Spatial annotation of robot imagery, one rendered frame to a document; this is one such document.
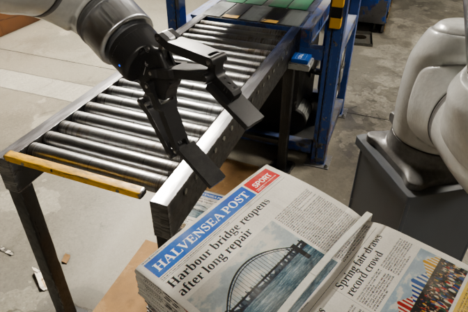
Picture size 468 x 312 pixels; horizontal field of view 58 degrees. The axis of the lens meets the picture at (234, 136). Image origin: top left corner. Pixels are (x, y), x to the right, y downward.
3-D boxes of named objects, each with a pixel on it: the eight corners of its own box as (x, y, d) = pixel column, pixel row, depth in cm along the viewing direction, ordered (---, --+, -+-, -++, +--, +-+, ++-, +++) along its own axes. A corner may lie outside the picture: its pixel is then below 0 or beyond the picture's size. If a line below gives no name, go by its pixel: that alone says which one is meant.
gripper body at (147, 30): (157, 12, 57) (202, 58, 55) (146, 57, 64) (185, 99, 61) (111, 27, 53) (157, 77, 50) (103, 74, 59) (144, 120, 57)
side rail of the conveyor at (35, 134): (19, 193, 123) (6, 160, 117) (4, 189, 125) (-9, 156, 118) (208, 37, 227) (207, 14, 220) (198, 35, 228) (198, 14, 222)
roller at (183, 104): (224, 125, 141) (223, 113, 138) (105, 100, 155) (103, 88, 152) (230, 118, 144) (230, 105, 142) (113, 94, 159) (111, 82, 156)
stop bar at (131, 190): (140, 201, 103) (138, 195, 102) (3, 161, 116) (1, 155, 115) (147, 192, 105) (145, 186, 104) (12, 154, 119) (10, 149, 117)
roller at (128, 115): (210, 126, 129) (216, 129, 134) (83, 99, 143) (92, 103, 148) (206, 142, 128) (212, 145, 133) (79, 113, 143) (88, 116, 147)
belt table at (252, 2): (309, 48, 209) (311, 28, 203) (191, 31, 229) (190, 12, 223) (335, 8, 263) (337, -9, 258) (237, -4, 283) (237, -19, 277)
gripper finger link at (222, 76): (210, 68, 50) (219, 50, 48) (239, 97, 49) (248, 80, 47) (201, 72, 49) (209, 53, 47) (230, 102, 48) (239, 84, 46)
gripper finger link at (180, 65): (171, 69, 58) (168, 59, 57) (230, 74, 50) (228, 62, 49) (149, 79, 55) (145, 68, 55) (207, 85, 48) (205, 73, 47)
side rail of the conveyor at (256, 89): (172, 241, 108) (168, 207, 101) (154, 235, 110) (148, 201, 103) (300, 50, 212) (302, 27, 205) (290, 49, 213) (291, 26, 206)
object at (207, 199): (214, 254, 190) (214, 253, 189) (158, 237, 198) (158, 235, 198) (243, 201, 219) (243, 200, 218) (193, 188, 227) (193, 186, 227)
